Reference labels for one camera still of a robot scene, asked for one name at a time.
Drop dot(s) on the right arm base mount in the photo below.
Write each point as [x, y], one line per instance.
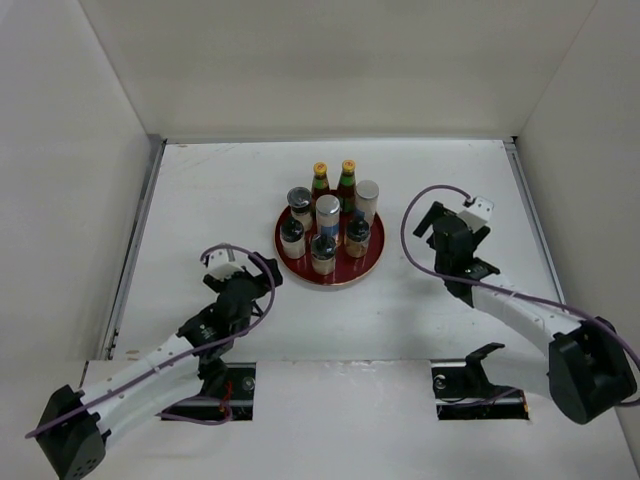
[463, 391]

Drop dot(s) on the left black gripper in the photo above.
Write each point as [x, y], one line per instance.
[263, 282]

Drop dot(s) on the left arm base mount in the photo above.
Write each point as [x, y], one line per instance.
[231, 398]

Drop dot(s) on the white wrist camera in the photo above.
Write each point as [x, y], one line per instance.
[220, 262]
[476, 213]

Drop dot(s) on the white salt grinder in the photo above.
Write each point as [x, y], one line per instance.
[299, 201]
[292, 237]

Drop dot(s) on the beige spice grinder black cap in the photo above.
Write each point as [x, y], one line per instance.
[323, 254]

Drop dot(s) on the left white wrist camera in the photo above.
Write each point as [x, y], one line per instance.
[220, 262]

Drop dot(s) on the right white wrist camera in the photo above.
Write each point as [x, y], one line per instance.
[476, 213]

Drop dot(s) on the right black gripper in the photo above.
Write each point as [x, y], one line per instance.
[435, 211]

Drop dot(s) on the red round tray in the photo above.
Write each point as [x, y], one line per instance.
[348, 269]

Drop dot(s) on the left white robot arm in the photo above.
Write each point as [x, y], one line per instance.
[77, 427]

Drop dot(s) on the brown spice grinder black cap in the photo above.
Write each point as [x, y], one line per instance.
[357, 237]

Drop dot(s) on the silver lid white beads jar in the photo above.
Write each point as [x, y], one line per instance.
[327, 213]

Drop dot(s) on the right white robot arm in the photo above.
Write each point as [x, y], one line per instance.
[589, 368]

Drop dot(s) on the ketchup bottle yellow cap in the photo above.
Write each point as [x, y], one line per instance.
[320, 183]
[345, 191]

